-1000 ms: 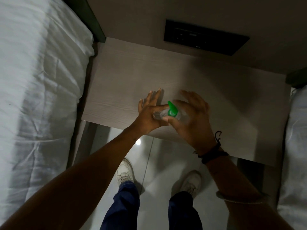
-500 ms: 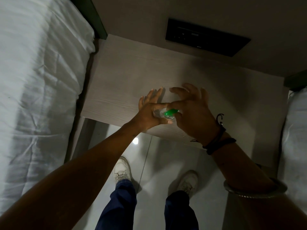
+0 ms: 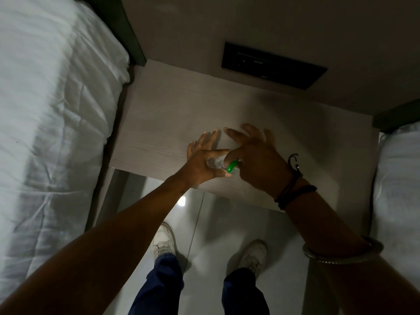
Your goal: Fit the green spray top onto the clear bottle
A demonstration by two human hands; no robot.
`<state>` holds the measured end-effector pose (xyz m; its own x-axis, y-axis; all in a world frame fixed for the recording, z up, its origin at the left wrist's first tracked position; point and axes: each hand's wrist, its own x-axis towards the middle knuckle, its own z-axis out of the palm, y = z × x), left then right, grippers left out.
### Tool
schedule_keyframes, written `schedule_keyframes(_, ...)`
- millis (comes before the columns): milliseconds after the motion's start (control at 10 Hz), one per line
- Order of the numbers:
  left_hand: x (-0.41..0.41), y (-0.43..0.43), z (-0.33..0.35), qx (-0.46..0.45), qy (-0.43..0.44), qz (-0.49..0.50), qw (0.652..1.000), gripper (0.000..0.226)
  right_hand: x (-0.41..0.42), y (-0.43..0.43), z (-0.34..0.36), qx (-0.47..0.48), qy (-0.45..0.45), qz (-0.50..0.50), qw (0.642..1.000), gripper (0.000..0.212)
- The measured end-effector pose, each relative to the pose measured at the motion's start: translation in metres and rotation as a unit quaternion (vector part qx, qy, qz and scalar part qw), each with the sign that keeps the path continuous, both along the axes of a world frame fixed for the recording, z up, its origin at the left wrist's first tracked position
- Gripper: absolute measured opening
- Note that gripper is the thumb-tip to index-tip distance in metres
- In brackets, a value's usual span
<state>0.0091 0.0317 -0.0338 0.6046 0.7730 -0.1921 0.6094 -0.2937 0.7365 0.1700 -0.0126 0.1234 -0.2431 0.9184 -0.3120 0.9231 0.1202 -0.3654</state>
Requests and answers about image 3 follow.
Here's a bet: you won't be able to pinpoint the person's left hand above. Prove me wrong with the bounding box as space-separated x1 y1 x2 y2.
179 129 232 189

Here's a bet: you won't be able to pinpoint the person's right hand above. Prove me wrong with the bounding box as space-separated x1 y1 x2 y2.
224 124 298 199

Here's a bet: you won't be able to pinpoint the clear plastic bottle green cap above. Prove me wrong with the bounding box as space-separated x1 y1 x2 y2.
207 155 242 174

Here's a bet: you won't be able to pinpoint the person's left forearm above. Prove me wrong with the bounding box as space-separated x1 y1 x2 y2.
0 173 198 315

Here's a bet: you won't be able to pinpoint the person's right forearm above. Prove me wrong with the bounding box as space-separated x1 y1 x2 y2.
278 178 420 315

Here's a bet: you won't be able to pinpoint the light wooden bedside table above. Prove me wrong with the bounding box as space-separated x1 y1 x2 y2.
86 59 381 232

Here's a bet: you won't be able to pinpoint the black thread wristband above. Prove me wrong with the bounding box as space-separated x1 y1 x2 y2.
275 153 318 211

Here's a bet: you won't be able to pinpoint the white left shoe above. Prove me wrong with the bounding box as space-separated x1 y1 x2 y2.
151 222 178 261

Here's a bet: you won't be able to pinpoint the white shoe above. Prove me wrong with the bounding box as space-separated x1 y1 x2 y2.
238 239 268 279
151 222 178 261

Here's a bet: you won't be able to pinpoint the white right shoe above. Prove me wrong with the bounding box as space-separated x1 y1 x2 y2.
238 239 268 279

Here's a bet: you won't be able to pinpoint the blue trousers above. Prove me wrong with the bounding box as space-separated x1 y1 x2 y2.
128 253 270 315

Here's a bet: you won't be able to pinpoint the dark bed headboard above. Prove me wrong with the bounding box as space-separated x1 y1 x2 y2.
372 98 420 133
70 0 147 67

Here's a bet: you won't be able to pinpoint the silver metal bangle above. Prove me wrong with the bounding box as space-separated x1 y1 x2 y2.
302 236 385 266

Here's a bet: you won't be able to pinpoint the bed with white sheet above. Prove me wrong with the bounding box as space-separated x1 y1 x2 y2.
370 122 420 292
0 0 131 303

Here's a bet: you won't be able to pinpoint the black wall switch panel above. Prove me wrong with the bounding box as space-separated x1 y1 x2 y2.
221 42 328 91

